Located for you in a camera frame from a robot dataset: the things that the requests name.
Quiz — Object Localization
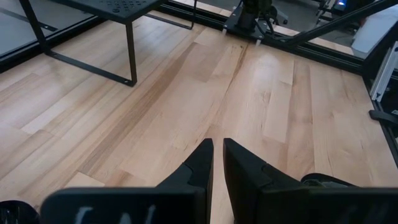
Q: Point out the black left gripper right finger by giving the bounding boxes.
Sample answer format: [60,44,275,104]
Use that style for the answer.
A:
[222,138,398,224]

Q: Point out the black perforated metal shelf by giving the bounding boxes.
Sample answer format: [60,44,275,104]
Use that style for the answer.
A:
[18,0,199,88]

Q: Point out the white box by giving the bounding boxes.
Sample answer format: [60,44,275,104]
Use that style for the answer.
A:
[351,5,398,60]

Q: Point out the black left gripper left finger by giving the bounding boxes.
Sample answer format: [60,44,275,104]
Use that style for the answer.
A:
[39,138,215,224]

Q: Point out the silver aluminium extrusion piece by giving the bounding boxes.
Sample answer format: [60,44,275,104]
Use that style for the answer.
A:
[369,42,398,103]

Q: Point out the black frame foot bracket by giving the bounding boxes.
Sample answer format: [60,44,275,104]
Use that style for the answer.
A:
[369,109,398,127]

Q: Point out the black wavy round mini plate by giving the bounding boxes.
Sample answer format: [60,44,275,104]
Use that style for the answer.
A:
[300,172,359,189]
[0,200,40,224]

